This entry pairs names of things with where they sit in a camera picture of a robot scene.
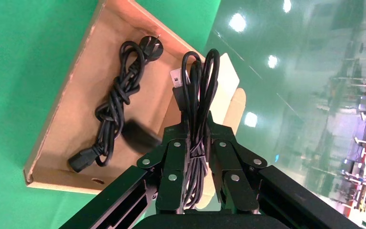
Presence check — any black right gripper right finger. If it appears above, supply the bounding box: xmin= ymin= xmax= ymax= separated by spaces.
xmin=205 ymin=110 xmax=268 ymax=212

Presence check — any thick black knotted power cord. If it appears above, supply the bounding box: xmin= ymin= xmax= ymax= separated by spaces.
xmin=67 ymin=34 xmax=165 ymax=174

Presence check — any flat open cardboard box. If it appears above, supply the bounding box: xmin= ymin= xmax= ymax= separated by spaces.
xmin=22 ymin=0 xmax=247 ymax=210

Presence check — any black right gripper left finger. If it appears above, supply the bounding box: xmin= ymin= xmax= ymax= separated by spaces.
xmin=136 ymin=110 xmax=189 ymax=212

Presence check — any thin black USB cable bundle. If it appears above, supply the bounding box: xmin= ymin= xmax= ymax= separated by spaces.
xmin=170 ymin=48 xmax=221 ymax=211

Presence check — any black rectangular block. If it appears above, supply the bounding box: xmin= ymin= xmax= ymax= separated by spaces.
xmin=121 ymin=119 xmax=163 ymax=156

